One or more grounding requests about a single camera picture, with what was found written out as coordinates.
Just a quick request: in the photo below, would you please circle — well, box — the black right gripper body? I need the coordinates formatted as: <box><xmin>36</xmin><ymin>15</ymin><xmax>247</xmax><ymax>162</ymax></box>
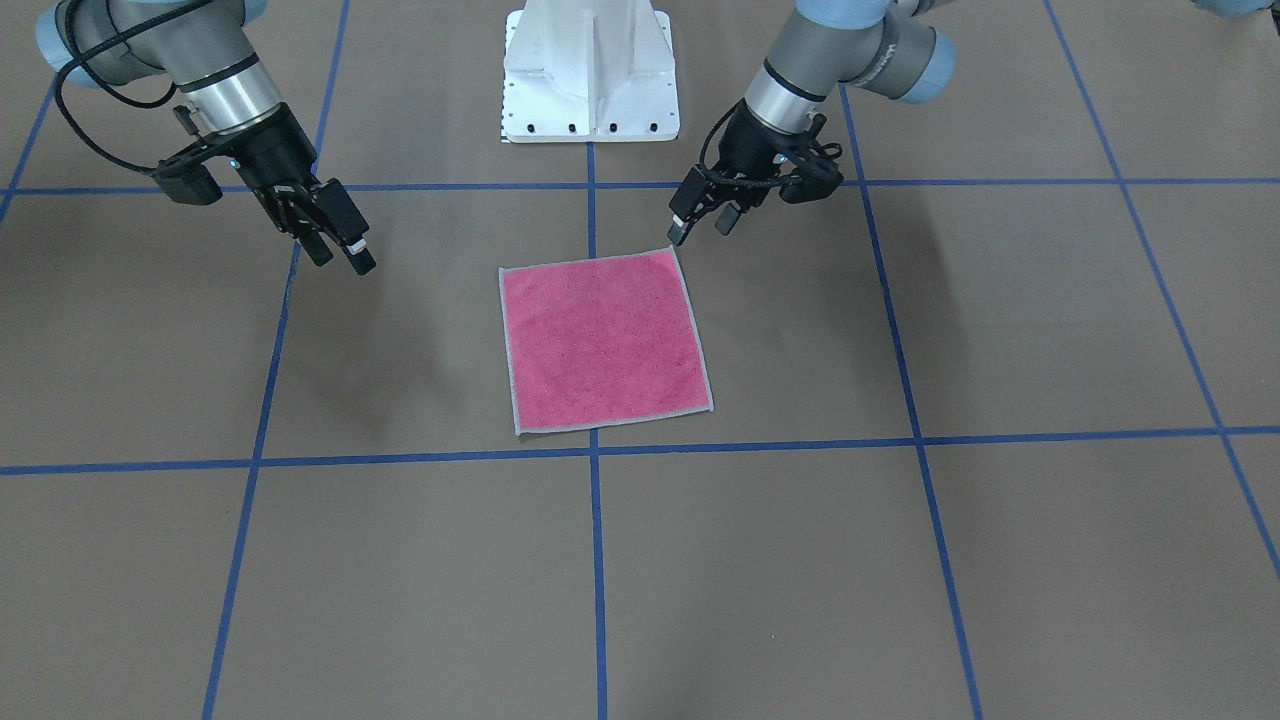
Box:
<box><xmin>230</xmin><ymin>102</ymin><xmax>320</xmax><ymax>217</ymax></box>

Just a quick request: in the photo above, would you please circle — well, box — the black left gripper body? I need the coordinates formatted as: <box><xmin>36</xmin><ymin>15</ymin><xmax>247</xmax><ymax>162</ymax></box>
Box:
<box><xmin>708</xmin><ymin>100</ymin><xmax>813</xmax><ymax>201</ymax></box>

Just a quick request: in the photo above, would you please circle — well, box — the pink and grey towel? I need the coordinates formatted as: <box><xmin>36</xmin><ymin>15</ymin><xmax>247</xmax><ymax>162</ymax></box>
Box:
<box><xmin>498</xmin><ymin>246</ymin><xmax>716</xmax><ymax>436</ymax></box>

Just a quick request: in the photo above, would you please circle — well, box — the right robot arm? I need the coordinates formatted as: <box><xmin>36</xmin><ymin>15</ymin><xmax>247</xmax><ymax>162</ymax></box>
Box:
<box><xmin>35</xmin><ymin>1</ymin><xmax>376</xmax><ymax>275</ymax></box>

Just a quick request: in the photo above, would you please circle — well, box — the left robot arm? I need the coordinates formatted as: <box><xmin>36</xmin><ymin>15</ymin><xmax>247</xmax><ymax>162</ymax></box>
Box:
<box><xmin>668</xmin><ymin>1</ymin><xmax>1277</xmax><ymax>245</ymax></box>

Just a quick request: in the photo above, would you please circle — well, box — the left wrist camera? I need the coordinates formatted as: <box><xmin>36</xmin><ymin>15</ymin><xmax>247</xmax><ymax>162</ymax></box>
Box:
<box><xmin>780</xmin><ymin>142</ymin><xmax>845</xmax><ymax>204</ymax></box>

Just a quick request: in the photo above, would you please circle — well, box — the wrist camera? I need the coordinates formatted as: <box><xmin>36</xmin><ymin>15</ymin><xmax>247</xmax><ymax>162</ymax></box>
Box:
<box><xmin>148</xmin><ymin>140</ymin><xmax>232</xmax><ymax>206</ymax></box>
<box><xmin>780</xmin><ymin>142</ymin><xmax>845</xmax><ymax>204</ymax></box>

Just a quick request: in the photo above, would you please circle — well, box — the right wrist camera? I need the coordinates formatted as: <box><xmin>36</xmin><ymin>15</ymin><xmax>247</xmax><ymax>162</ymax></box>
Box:
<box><xmin>148</xmin><ymin>140</ymin><xmax>232</xmax><ymax>206</ymax></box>

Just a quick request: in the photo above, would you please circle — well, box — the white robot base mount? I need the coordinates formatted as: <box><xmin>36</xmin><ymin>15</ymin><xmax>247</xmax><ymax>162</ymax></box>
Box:
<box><xmin>500</xmin><ymin>1</ymin><xmax>681</xmax><ymax>143</ymax></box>

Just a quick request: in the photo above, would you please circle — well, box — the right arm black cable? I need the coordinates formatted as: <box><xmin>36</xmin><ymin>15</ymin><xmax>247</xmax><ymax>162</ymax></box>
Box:
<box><xmin>52</xmin><ymin>0</ymin><xmax>211</xmax><ymax>176</ymax></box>

